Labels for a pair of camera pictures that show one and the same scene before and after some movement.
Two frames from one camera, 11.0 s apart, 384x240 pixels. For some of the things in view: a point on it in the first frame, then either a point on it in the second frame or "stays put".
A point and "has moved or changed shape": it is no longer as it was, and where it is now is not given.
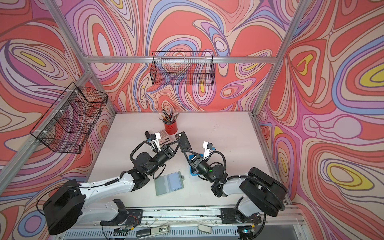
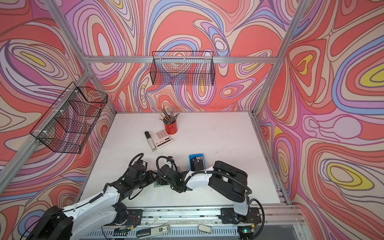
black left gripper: x=165 y=149 -> x=151 y=177
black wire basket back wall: x=182 y=68 stays put
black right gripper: x=196 y=159 -> x=162 y=179
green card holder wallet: x=171 y=182 has moved or changed shape
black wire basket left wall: x=67 y=126 stays put
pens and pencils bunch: x=169 y=119 stays put
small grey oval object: x=205 y=228 stays put
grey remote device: x=141 y=233 stays put
